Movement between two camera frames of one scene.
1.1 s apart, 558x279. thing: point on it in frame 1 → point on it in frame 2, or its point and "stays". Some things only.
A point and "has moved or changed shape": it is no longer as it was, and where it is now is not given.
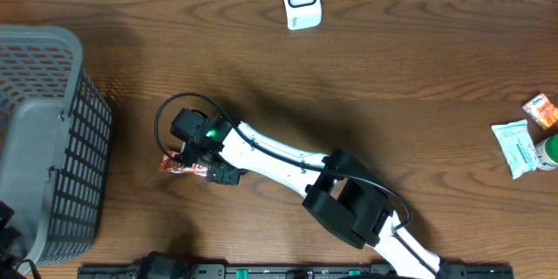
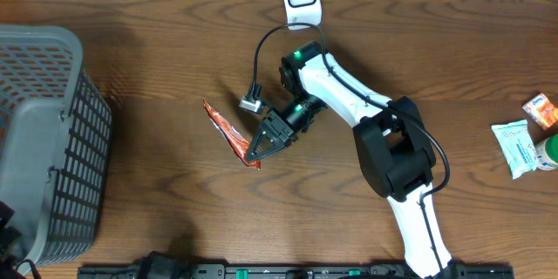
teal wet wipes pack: [516, 140] stays
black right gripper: [226, 177] → [281, 140]
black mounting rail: [290, 271] stays
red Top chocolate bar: [170, 165] has moved or changed shape
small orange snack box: [541, 111] stays
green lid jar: [547, 153] stays
